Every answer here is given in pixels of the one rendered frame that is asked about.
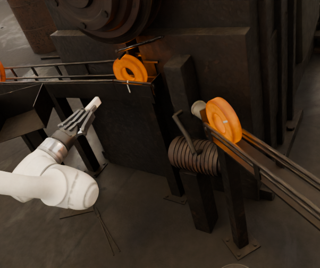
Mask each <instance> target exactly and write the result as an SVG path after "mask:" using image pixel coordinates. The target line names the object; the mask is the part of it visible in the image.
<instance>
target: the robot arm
mask: <svg viewBox="0 0 320 268"><path fill-rule="evenodd" d="M100 104H101V101H100V99H99V97H95V98H94V99H93V100H92V101H91V102H90V103H89V104H88V105H87V106H86V107H85V108H83V107H82V108H81V109H82V110H77V111H76V112H74V113H73V114H72V115H71V116H70V117H68V118H67V119H66V120H65V121H64V122H62V123H60V124H59V125H58V127H59V129H60V130H57V131H55V132H54V134H53V135H52V136H51V137H50V138H46V139H45V140H44V141H43V142H42V143H41V145H40V146H38V147H37V149H36V150H35V151H34V152H32V153H31V154H29V155H28V156H27V157H25V158H24V159H23V160H22V161H21V162H20V163H19V165H18V166H17V167H16V168H15V169H14V171H13V172H12V173H9V172H4V171H0V194H2V195H10V196H12V197H13V198H15V199H16V200H18V201H20V202H22V203H25V202H27V201H29V200H32V199H33V198H40V199H41V200H42V202H43V203H45V204H46V205H49V206H57V207H62V208H71V209H74V210H85V209H88V208H89V207H91V206H93V204H94V203H95V201H96V200H97V197H98V194H99V188H98V184H97V182H96V181H95V180H94V179H93V178H92V177H91V176H90V175H88V174H87V173H84V172H82V171H80V170H77V169H75V168H72V167H69V166H66V165H61V163H62V162H63V161H64V159H65V158H66V157H67V156H68V151H69V150H70V149H71V148H72V146H73V145H74V141H75V140H76V139H77V138H78V137H79V136H80V135H84V136H86V135H87V131H88V129H89V128H90V126H91V124H92V122H93V120H94V118H95V116H94V111H95V110H96V109H97V107H98V106H99V105H100Z"/></svg>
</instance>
